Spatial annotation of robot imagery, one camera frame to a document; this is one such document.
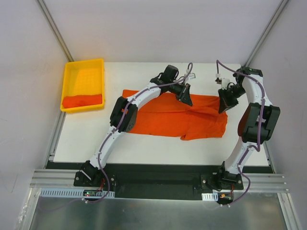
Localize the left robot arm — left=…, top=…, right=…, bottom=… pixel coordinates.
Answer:
left=73, top=63, right=193, bottom=187

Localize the aluminium front rail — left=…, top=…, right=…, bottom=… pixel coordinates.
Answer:
left=30, top=169, right=290, bottom=193

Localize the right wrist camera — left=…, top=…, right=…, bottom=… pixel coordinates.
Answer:
left=215, top=73, right=230, bottom=90

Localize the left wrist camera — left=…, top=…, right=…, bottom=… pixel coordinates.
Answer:
left=185, top=72, right=196, bottom=81

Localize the aluminium frame post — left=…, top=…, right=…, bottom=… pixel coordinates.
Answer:
left=243, top=0, right=291, bottom=66
left=36, top=0, right=74, bottom=62

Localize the right white cable duct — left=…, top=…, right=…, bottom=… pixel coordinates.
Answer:
left=201, top=193, right=218, bottom=202

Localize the left white cable duct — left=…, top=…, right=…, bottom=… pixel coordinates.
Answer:
left=40, top=188, right=115, bottom=199

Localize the white cable duct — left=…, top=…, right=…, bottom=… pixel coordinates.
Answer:
left=201, top=193, right=218, bottom=202
left=40, top=188, right=115, bottom=199

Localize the rolled orange t shirt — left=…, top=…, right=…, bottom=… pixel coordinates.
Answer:
left=62, top=94, right=103, bottom=108

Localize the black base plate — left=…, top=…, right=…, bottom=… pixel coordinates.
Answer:
left=73, top=162, right=244, bottom=199

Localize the right aluminium frame post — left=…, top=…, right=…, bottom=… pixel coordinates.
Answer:
left=243, top=0, right=291, bottom=66

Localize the yellow plastic bin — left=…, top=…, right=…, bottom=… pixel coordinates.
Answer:
left=60, top=58, right=105, bottom=113

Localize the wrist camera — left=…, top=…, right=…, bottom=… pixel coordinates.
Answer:
left=185, top=72, right=196, bottom=81
left=215, top=73, right=230, bottom=90

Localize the left aluminium frame post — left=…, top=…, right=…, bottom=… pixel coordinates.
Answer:
left=36, top=0, right=74, bottom=62

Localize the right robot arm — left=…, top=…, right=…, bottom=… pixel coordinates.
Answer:
left=207, top=67, right=281, bottom=191

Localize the orange t shirt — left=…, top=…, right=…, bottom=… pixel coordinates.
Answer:
left=130, top=92, right=228, bottom=141
left=62, top=94, right=103, bottom=108

